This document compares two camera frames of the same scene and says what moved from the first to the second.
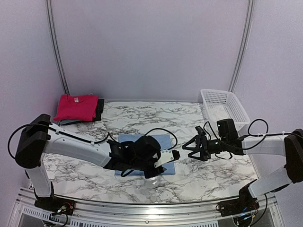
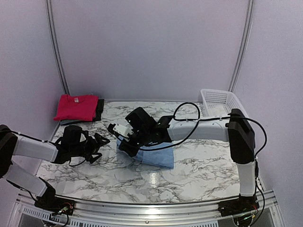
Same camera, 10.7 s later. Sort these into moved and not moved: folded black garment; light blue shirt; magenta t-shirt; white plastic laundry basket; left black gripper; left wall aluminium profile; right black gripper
Moved: left black gripper; light blue shirt; right black gripper
Not moved: white plastic laundry basket; folded black garment; left wall aluminium profile; magenta t-shirt
